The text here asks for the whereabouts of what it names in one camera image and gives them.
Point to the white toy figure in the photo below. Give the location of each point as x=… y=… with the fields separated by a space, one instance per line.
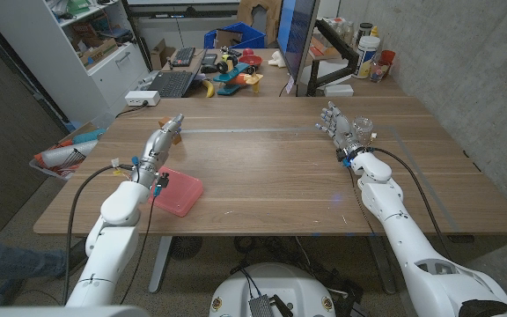
x=276 y=59

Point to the grey table leg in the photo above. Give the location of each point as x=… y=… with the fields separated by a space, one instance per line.
x=160 y=264
x=382 y=264

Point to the small glass with items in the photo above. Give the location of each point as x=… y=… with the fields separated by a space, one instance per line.
x=377 y=71

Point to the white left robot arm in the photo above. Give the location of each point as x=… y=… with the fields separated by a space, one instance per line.
x=117 y=238

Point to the wooden cutout board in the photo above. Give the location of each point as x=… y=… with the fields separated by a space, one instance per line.
x=271 y=17

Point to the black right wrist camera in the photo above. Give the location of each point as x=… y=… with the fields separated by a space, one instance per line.
x=342 y=156

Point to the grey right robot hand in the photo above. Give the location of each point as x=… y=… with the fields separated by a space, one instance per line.
x=339 y=130

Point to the clear glass jar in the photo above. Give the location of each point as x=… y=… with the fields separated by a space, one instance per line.
x=362 y=127

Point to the flat computer monitor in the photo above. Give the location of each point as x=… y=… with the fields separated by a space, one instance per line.
x=295 y=35

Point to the black computer mouse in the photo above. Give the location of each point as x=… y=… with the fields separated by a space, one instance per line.
x=209 y=68

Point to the black lidded bottle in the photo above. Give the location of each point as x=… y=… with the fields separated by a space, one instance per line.
x=365 y=31

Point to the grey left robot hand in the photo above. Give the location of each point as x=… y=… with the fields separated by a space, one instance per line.
x=156 y=149

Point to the pink plastic pencil case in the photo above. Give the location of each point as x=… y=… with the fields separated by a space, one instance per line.
x=181 y=193

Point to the white labelled canister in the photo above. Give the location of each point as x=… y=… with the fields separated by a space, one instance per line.
x=365 y=57

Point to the white shelf cabinet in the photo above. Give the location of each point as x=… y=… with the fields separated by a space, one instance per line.
x=38 y=48

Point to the black floor fan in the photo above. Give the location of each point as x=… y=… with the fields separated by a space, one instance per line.
x=185 y=247

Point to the person in blue jeans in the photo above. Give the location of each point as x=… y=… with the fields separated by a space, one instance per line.
x=7 y=264

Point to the blue plastic bin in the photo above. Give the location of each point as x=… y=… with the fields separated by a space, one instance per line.
x=249 y=37

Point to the cardboard box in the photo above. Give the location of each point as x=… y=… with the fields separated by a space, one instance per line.
x=160 y=55

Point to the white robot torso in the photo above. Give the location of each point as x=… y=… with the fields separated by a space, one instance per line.
x=275 y=286

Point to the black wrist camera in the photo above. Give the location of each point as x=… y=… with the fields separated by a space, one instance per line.
x=162 y=180
x=342 y=156

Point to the red cup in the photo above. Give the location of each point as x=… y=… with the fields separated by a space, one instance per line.
x=387 y=57

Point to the white paper note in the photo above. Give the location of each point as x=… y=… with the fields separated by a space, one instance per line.
x=289 y=86

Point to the yellow banana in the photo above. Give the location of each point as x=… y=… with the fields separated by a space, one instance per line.
x=210 y=89

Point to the black laptop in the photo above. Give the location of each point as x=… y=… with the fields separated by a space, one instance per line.
x=172 y=83

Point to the teal orange toy airplane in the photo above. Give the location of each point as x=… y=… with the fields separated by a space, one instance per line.
x=236 y=77

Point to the red bowl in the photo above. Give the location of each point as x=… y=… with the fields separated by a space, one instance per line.
x=251 y=59

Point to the black keyboard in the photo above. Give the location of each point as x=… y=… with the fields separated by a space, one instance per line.
x=184 y=56

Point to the white power strip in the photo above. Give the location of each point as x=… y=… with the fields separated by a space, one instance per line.
x=141 y=98

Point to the wooden block with holes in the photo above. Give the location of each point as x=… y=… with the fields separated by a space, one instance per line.
x=164 y=121

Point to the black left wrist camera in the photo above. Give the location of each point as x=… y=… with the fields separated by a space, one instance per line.
x=162 y=180

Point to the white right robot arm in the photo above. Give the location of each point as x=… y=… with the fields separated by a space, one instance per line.
x=412 y=246

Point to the small white box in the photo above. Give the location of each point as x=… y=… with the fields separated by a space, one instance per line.
x=338 y=90

